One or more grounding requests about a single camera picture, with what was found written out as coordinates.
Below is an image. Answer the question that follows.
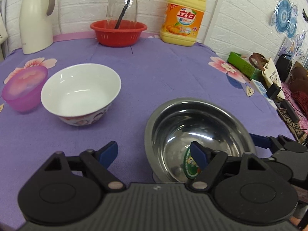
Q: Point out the white ceramic cartoon bowl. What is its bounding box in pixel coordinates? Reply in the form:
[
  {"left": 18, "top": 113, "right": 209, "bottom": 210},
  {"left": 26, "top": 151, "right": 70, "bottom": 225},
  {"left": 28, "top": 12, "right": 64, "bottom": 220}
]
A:
[{"left": 41, "top": 63, "right": 122, "bottom": 126}]

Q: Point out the white thermos jug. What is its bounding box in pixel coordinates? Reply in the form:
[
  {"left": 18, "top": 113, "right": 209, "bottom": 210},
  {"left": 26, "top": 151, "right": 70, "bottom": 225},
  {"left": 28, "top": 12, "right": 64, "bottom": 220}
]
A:
[{"left": 19, "top": 0, "right": 56, "bottom": 54}]

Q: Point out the white paper bag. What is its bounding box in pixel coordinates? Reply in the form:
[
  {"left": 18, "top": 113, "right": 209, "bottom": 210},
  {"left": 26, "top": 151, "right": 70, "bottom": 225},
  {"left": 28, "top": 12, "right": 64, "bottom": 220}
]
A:
[{"left": 249, "top": 53, "right": 285, "bottom": 101}]

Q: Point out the purple plastic bowl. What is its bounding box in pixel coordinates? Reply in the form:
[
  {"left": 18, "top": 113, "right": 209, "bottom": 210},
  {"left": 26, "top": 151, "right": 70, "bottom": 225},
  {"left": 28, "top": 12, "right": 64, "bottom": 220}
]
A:
[{"left": 2, "top": 66, "right": 48, "bottom": 113}]

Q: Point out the black stirring stick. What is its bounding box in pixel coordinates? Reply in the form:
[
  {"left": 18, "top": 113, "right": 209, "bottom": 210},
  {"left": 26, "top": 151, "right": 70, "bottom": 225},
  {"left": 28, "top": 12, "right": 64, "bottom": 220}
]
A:
[{"left": 114, "top": 0, "right": 138, "bottom": 29}]

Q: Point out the red plastic basket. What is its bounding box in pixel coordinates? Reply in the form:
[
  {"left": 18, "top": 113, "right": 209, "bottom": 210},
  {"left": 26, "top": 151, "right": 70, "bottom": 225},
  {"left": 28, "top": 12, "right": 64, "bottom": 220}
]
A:
[{"left": 90, "top": 20, "right": 147, "bottom": 48}]

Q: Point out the stainless steel bowl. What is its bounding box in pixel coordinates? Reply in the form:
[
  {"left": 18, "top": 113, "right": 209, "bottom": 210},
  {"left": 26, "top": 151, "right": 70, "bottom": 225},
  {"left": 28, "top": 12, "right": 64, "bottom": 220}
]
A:
[{"left": 144, "top": 98, "right": 256, "bottom": 183}]

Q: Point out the clear glass pitcher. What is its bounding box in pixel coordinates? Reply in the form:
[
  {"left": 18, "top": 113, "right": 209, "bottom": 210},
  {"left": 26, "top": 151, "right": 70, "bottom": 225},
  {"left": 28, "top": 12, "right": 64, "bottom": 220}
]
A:
[{"left": 106, "top": 0, "right": 138, "bottom": 30}]

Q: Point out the black power adapter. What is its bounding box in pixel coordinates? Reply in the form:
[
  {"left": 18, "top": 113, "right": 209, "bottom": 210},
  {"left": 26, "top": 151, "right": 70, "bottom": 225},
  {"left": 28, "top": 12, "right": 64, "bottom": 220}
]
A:
[{"left": 266, "top": 83, "right": 300, "bottom": 124}]

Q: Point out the yellow dish soap bottle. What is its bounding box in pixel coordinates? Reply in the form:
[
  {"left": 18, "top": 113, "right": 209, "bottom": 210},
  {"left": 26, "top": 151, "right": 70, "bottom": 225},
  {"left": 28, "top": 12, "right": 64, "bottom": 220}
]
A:
[{"left": 160, "top": 0, "right": 206, "bottom": 47}]

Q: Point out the blue paper fan decoration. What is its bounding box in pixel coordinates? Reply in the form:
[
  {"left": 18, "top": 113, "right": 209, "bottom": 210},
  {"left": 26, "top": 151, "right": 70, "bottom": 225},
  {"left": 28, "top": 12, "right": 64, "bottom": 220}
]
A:
[{"left": 269, "top": 0, "right": 299, "bottom": 39}]

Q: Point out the green cardboard box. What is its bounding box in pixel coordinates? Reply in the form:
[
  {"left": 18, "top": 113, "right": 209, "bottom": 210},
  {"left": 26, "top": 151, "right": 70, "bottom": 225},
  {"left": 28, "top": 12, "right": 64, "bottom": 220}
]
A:
[{"left": 227, "top": 52, "right": 263, "bottom": 81}]

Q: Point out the brown leather bag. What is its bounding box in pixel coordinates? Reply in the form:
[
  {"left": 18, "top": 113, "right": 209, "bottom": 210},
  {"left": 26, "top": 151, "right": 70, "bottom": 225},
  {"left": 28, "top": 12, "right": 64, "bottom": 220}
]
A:
[{"left": 289, "top": 62, "right": 308, "bottom": 94}]

